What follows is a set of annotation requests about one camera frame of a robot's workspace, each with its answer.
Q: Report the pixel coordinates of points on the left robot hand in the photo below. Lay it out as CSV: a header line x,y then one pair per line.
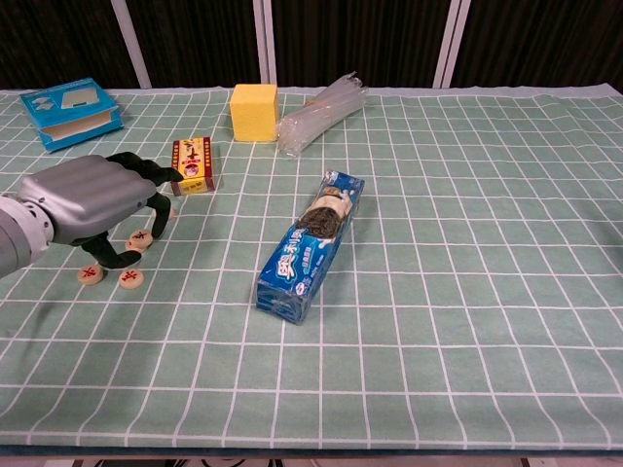
x,y
83,199

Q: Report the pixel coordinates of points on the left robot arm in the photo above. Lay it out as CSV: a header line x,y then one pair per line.
x,y
19,238

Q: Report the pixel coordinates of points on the blue kitchen scale box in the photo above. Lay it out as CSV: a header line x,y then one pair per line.
x,y
68,104

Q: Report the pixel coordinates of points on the red yellow card box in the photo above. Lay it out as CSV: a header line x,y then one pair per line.
x,y
194,163

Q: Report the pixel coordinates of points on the dark ribbed partition panel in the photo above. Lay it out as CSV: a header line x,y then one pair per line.
x,y
360,39
545,39
204,39
58,39

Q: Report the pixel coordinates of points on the yellow sponge block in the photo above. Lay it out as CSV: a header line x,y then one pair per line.
x,y
254,114

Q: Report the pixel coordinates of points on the blue Oreo cookie pack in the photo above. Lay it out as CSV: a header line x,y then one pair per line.
x,y
311,248

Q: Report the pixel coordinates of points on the clear glue stick bundle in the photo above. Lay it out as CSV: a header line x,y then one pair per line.
x,y
321,114

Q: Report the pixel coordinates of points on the green checked tablecloth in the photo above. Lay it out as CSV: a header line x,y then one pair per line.
x,y
438,292

